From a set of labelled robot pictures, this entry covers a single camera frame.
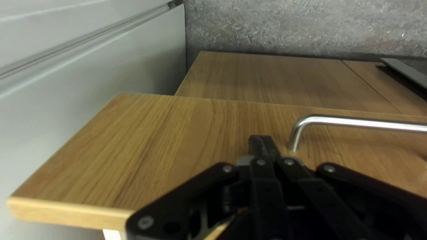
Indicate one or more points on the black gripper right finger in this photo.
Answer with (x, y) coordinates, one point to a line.
(338, 200)

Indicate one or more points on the black built-in oven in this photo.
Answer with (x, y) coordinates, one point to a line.
(405, 74)

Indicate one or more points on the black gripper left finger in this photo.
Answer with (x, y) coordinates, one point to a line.
(196, 200)

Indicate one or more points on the wooden drawer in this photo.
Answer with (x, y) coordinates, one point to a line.
(148, 147)

